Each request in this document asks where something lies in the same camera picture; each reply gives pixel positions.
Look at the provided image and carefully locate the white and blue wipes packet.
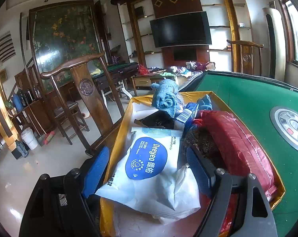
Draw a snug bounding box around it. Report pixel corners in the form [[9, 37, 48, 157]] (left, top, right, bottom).
[[94, 127, 202, 219]]

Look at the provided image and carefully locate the white plastic bucket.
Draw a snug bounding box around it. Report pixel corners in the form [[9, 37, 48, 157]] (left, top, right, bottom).
[[20, 127, 39, 151]]

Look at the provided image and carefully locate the large black packet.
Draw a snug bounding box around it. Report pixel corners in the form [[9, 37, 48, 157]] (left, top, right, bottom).
[[134, 110, 176, 130]]

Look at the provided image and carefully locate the black television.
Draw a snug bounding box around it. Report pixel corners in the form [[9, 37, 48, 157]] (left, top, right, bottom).
[[149, 11, 213, 49]]

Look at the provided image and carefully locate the white plastic bag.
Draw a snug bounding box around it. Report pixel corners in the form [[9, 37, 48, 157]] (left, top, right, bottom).
[[151, 164, 202, 226]]

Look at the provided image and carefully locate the yellow cardboard box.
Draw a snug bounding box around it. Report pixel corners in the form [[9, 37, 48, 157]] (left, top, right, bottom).
[[99, 91, 287, 237]]

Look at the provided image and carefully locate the blue patterned packet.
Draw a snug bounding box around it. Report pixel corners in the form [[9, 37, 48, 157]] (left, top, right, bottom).
[[176, 102, 199, 129]]

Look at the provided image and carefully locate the small blue towel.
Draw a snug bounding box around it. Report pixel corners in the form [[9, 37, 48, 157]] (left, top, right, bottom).
[[197, 94, 213, 111]]

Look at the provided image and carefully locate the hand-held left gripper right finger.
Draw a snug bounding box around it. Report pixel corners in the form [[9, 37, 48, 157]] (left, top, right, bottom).
[[186, 145, 279, 237]]

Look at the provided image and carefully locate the blue water jug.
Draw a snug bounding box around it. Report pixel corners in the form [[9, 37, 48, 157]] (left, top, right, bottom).
[[15, 140, 29, 158]]

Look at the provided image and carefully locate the round silver table centre panel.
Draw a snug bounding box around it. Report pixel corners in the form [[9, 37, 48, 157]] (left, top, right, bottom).
[[269, 106, 298, 155]]

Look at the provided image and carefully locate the large floral painting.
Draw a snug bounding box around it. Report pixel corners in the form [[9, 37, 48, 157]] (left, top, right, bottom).
[[29, 1, 105, 85]]

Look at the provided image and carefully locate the wall vent grille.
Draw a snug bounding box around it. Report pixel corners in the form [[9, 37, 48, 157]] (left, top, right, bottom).
[[0, 31, 17, 63]]

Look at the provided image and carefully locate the brown fuzzy item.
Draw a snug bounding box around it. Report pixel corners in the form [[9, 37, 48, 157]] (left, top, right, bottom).
[[183, 127, 226, 169]]

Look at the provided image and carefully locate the standing air conditioner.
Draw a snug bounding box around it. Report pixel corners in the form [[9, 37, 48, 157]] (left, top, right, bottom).
[[262, 7, 292, 80]]

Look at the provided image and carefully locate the red packet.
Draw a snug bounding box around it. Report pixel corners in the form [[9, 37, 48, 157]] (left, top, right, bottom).
[[200, 111, 278, 196]]

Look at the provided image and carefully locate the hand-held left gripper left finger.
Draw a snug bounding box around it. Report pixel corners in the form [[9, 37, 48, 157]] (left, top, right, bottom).
[[18, 146, 110, 237]]

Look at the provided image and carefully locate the wooden chair with round medallion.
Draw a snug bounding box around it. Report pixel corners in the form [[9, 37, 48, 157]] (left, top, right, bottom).
[[226, 39, 264, 76], [40, 51, 123, 154]]

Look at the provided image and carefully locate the cluttered low wooden table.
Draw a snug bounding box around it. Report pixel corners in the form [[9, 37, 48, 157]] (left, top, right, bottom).
[[131, 65, 215, 97]]

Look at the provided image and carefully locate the dark mahjong table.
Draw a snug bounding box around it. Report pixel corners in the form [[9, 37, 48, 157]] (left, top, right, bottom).
[[90, 62, 140, 100]]

